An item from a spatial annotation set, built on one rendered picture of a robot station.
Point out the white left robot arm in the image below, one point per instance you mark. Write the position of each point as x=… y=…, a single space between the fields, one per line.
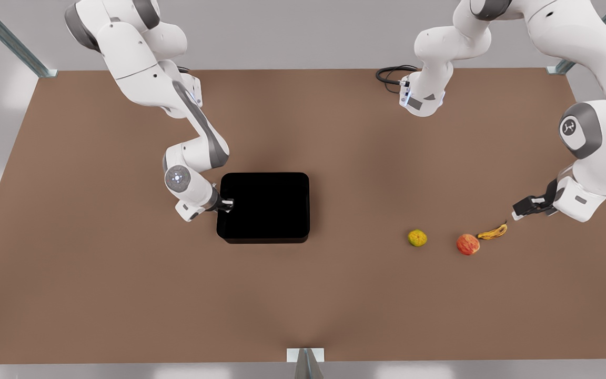
x=571 y=37

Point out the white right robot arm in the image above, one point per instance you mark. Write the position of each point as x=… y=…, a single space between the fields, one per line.
x=140 y=68

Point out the yellow spotted banana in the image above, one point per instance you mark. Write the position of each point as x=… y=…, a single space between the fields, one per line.
x=494 y=232

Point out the black square tray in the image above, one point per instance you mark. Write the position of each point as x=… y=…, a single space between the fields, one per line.
x=263 y=208

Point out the red apple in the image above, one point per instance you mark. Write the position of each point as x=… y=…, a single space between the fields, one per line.
x=468 y=245

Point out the yellow-green round fruit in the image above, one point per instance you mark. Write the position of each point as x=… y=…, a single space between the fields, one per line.
x=417 y=238

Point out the silver frame post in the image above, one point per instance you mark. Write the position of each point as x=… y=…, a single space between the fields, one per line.
x=305 y=363
x=589 y=37
x=8 y=39

